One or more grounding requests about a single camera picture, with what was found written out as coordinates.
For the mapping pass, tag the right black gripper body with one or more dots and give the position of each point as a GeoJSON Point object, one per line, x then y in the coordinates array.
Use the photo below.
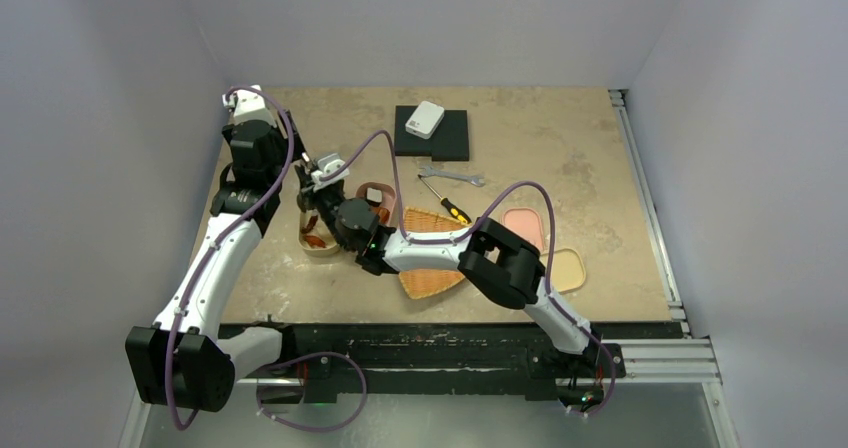
{"type": "Point", "coordinates": [325, 199]}

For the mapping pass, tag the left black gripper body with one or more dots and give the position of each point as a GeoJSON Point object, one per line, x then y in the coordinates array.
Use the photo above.
{"type": "Point", "coordinates": [297, 150]}

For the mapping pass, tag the dark red round food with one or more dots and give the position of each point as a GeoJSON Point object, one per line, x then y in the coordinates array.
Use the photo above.
{"type": "Point", "coordinates": [308, 224]}

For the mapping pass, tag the beige lunch box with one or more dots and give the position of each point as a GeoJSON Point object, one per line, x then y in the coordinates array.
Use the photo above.
{"type": "Point", "coordinates": [322, 231]}

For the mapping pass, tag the white black sushi piece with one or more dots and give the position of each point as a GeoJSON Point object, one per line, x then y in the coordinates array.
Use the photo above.
{"type": "Point", "coordinates": [373, 196]}

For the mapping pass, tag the dark red sausage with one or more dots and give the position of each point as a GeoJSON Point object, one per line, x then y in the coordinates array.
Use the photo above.
{"type": "Point", "coordinates": [383, 214]}

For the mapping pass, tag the pink lunch box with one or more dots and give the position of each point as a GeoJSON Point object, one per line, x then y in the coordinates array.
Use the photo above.
{"type": "Point", "coordinates": [389, 197]}

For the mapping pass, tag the woven bamboo basket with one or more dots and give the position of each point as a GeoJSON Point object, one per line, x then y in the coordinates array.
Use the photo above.
{"type": "Point", "coordinates": [424, 283]}

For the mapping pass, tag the beige lunch box lid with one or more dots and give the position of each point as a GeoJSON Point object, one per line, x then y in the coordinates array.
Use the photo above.
{"type": "Point", "coordinates": [568, 273]}

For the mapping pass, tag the black metal tongs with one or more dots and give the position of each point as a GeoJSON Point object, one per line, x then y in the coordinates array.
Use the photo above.
{"type": "Point", "coordinates": [310, 212]}

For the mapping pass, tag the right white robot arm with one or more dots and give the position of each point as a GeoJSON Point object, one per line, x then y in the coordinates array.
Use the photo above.
{"type": "Point", "coordinates": [506, 268]}

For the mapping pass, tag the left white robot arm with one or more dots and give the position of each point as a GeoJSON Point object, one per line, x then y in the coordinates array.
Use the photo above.
{"type": "Point", "coordinates": [180, 360]}

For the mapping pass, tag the white small box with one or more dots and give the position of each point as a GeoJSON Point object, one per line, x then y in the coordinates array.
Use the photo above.
{"type": "Point", "coordinates": [424, 120]}

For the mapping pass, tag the pink lunch box lid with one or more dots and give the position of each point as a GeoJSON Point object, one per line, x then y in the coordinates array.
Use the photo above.
{"type": "Point", "coordinates": [525, 222]}

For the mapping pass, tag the small red food piece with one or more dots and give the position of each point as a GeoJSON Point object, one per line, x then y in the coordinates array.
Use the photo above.
{"type": "Point", "coordinates": [314, 242]}

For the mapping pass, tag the silver wrench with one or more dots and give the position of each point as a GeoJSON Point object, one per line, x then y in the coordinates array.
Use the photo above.
{"type": "Point", "coordinates": [429, 171]}

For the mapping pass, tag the black foam block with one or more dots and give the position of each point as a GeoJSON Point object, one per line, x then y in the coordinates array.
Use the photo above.
{"type": "Point", "coordinates": [449, 143]}

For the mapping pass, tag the yellow black screwdriver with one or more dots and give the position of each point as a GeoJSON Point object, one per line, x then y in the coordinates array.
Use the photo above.
{"type": "Point", "coordinates": [453, 209]}

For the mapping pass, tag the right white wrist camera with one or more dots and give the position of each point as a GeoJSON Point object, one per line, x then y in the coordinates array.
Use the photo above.
{"type": "Point", "coordinates": [329, 169]}

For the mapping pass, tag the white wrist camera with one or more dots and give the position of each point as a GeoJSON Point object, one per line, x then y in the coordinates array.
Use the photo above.
{"type": "Point", "coordinates": [329, 169]}
{"type": "Point", "coordinates": [248, 105]}

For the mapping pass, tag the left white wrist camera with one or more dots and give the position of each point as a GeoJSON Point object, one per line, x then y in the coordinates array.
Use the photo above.
{"type": "Point", "coordinates": [248, 105]}

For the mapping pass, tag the black table front frame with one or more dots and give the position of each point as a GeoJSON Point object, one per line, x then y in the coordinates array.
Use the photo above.
{"type": "Point", "coordinates": [305, 345]}

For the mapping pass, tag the aluminium rail right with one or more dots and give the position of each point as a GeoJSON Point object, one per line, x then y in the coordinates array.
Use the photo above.
{"type": "Point", "coordinates": [657, 241]}

